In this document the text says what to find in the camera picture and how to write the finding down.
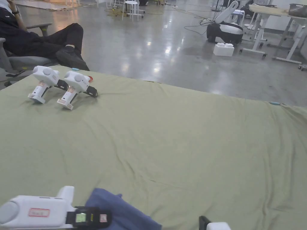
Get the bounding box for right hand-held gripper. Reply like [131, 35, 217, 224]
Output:
[199, 215, 232, 230]

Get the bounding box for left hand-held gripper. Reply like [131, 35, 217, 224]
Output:
[0, 185, 113, 229]

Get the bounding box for dark blue garment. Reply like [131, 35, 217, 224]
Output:
[85, 188, 162, 230]

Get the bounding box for bed with pale green sheet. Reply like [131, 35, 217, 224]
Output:
[0, 66, 307, 230]

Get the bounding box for spare white hand-held gripper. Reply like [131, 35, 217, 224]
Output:
[56, 70, 99, 111]
[27, 65, 69, 104]

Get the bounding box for grey office chair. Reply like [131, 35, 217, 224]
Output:
[0, 22, 60, 87]

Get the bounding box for white foam box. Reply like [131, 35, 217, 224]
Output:
[213, 42, 235, 57]

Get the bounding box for black and white robot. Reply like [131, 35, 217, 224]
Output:
[206, 1, 244, 45]

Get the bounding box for white-legged table with bag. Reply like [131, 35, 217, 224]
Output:
[272, 3, 307, 65]

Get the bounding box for white round stool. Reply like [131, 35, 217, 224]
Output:
[122, 1, 145, 22]

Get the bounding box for black floor cable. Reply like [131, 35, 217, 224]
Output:
[183, 9, 217, 36]

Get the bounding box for yellow cable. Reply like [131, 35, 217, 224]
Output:
[105, 6, 126, 18]

